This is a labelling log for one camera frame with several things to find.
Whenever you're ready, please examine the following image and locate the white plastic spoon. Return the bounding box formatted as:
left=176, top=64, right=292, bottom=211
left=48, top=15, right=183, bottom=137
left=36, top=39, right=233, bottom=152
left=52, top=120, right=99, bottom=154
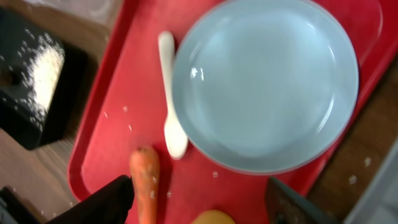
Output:
left=158, top=31, right=188, bottom=159

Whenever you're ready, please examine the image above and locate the yellow plastic cup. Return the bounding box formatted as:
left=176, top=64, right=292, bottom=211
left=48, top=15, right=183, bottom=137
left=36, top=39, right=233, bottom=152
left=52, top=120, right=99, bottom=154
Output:
left=192, top=210, right=236, bottom=224

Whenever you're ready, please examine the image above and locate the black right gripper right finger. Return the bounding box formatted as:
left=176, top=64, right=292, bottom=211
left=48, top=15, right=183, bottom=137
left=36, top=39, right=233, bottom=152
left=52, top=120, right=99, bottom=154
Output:
left=265, top=177, right=339, bottom=224

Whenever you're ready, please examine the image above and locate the black tray bin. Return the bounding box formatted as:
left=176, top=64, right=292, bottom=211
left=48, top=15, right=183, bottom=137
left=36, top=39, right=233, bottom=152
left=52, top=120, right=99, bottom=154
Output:
left=1, top=7, right=88, bottom=150

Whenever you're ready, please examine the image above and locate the pile of white rice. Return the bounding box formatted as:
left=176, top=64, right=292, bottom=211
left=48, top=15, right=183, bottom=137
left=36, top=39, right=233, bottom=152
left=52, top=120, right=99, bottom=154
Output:
left=1, top=28, right=65, bottom=131

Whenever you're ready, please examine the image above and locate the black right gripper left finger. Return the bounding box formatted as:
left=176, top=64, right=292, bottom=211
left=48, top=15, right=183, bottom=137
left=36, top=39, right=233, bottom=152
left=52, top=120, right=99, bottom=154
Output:
left=49, top=175, right=134, bottom=224

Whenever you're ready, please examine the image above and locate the red serving tray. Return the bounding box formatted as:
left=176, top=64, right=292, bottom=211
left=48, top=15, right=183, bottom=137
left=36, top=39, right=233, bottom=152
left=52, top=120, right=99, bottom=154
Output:
left=68, top=0, right=397, bottom=223

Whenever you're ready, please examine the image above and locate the grey dishwasher rack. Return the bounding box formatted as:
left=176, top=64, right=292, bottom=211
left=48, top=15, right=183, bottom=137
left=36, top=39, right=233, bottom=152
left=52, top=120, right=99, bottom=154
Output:
left=344, top=145, right=397, bottom=224

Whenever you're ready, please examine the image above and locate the orange carrot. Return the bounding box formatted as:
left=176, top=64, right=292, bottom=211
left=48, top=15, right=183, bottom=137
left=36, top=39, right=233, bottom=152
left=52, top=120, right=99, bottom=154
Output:
left=129, top=146, right=160, bottom=224

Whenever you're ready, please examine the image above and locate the light blue plate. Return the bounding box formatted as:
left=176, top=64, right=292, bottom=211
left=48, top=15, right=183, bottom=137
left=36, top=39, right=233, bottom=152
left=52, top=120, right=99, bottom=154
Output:
left=169, top=0, right=359, bottom=174

